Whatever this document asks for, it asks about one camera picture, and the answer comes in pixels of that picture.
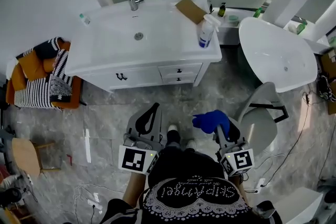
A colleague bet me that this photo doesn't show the person's left forearm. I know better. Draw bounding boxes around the person's left forearm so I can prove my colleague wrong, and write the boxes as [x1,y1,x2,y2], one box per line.
[122,172,148,208]

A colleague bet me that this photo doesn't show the white vanity cabinet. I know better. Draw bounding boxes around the white vanity cabinet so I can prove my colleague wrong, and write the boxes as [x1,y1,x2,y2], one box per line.
[64,0,223,94]

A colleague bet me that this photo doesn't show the orange sofa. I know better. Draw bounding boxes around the orange sofa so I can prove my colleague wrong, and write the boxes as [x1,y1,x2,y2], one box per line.
[5,37,83,111]

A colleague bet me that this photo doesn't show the wooden stool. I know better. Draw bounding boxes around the wooden stool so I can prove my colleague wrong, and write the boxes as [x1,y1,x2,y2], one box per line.
[11,137,62,178]

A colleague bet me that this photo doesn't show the black round appliance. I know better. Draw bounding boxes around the black round appliance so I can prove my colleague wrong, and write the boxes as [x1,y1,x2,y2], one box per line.
[0,187,23,204]

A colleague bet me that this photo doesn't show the white blue spray bottle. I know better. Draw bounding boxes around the white blue spray bottle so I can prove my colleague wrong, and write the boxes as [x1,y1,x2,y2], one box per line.
[197,13,222,49]

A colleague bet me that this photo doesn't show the black cable bundle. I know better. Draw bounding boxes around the black cable bundle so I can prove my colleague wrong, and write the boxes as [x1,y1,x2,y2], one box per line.
[316,74,336,103]

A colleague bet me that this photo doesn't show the black floor cable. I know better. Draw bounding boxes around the black floor cable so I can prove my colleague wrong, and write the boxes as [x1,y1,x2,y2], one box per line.
[264,91,311,187]

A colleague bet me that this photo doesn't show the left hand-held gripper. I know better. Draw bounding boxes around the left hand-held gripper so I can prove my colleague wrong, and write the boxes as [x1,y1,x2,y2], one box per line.
[118,102,163,175]

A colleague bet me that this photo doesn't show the grey chair black legs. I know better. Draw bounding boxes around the grey chair black legs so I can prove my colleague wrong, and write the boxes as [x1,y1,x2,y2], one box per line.
[233,81,289,158]

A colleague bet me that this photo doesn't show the blue cloth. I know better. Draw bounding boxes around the blue cloth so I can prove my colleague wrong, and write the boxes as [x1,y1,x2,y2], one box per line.
[192,109,232,136]

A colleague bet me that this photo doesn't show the white cabinet door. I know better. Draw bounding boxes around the white cabinet door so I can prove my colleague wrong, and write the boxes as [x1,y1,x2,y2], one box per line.
[83,68,127,90]
[119,65,164,87]

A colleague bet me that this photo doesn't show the white power strip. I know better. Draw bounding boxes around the white power strip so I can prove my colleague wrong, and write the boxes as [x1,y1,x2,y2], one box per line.
[86,199,104,212]

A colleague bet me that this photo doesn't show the person's dark trousers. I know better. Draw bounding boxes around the person's dark trousers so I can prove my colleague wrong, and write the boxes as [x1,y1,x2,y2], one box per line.
[163,130,199,153]

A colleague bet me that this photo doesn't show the white low cabinet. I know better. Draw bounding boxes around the white low cabinet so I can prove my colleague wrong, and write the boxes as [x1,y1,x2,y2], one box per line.
[272,186,325,224]

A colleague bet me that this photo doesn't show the black white striped blanket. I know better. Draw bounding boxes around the black white striped blanket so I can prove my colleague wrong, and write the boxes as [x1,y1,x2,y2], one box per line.
[13,77,55,109]

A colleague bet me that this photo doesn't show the black white patterned cushion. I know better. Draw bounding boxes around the black white patterned cushion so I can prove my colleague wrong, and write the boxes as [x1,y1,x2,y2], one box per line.
[49,48,75,103]

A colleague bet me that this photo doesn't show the person's black printed top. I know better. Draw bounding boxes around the person's black printed top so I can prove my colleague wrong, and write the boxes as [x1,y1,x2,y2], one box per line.
[99,148,284,224]

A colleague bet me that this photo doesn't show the dark pump bottle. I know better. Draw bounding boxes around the dark pump bottle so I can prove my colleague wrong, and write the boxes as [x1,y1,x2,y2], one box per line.
[217,2,227,18]

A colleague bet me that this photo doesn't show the white washbasin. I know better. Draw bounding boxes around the white washbasin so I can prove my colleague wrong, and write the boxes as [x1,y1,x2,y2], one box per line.
[64,0,223,77]

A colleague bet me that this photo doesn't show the wooden rack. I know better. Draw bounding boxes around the wooden rack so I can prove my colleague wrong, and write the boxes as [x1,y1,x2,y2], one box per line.
[0,207,34,224]

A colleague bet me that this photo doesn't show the person's right forearm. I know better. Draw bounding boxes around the person's right forearm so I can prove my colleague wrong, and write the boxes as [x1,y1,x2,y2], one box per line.
[229,174,249,200]

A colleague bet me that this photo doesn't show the green white sticker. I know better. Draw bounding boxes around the green white sticker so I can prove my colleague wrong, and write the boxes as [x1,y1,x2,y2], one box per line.
[79,13,91,26]

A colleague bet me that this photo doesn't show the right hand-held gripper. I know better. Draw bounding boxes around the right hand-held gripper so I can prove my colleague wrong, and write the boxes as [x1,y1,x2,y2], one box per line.
[215,116,256,177]

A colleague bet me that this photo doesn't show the white drawer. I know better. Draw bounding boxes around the white drawer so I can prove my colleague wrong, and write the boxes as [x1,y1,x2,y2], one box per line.
[161,73,199,85]
[157,62,204,78]

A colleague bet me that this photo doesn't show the cardboard box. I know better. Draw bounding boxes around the cardboard box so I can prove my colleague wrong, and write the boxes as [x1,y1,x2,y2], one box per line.
[319,47,336,82]
[327,97,336,116]

